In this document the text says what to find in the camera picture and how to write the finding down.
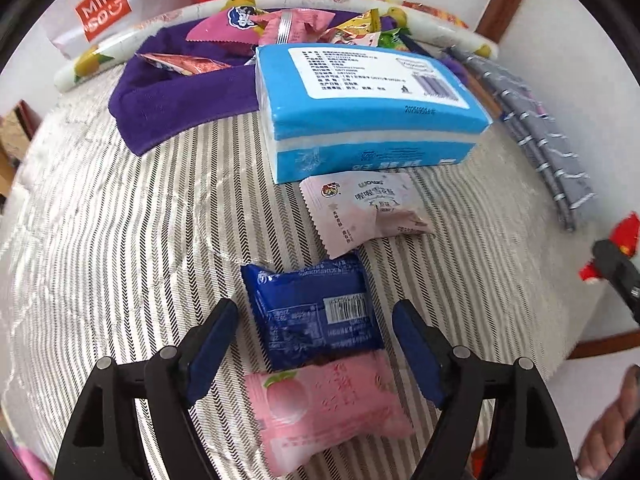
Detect grey striped cloth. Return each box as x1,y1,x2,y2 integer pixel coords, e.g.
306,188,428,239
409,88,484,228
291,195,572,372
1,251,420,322
439,45,599,232

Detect green snack packet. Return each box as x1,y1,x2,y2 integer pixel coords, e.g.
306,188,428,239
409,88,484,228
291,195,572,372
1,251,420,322
376,29,407,52

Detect pink and yellow snack packet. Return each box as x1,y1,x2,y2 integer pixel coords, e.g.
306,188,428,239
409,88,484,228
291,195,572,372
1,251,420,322
185,6,267,44

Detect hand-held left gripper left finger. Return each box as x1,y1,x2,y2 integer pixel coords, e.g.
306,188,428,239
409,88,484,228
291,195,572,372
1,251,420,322
54,299,240,480

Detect red-orange foil snack packet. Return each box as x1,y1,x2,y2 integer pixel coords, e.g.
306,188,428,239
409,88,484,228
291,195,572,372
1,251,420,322
134,52,234,77

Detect person's right hand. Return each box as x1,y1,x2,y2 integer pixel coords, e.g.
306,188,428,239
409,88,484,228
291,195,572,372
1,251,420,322
575,364,640,480

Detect red snack packet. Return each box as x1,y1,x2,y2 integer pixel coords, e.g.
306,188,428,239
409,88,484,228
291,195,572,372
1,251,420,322
578,211,640,284

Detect white plastic bag red logo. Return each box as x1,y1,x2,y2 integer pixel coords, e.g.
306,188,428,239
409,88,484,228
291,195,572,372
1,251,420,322
39,0,197,57

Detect dark blue snack packet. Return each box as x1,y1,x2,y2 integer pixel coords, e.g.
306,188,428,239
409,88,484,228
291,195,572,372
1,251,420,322
240,250,385,372

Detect pale pink striped snack packet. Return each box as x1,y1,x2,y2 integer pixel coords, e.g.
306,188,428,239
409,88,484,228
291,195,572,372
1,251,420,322
251,9,337,47

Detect blue tissue pack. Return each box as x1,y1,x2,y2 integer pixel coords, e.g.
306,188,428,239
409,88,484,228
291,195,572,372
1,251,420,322
254,43,494,185

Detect brown wooden bed frame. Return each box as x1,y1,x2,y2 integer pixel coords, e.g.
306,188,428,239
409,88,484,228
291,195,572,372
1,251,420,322
476,0,539,44

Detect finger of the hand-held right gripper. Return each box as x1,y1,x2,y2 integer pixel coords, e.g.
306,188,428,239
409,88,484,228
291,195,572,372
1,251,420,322
592,239,640,322

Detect rolled fruit-print tablecloth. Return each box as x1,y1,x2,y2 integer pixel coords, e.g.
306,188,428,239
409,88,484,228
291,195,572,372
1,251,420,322
53,0,502,92

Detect pale white-pink snack packet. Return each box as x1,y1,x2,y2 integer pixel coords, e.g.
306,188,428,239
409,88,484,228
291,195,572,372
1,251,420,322
298,170,435,257

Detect brown wooden bed rail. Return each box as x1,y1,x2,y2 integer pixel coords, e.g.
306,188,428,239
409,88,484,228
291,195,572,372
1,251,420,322
566,331,640,362

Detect pink peach snack packet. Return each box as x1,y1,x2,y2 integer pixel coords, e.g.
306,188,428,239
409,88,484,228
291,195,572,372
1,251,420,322
244,349,416,479

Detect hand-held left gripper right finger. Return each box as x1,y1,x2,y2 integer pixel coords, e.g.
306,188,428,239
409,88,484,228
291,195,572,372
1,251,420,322
392,300,579,480

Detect purple towel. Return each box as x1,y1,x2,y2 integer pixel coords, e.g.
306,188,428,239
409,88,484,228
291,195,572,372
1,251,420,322
108,7,417,156

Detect cardboard boxes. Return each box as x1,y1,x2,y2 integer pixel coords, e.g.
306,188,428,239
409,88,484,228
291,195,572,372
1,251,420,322
0,99,44,197

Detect striped bed sheet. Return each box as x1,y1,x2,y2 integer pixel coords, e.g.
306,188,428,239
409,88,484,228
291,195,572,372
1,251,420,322
0,57,603,480

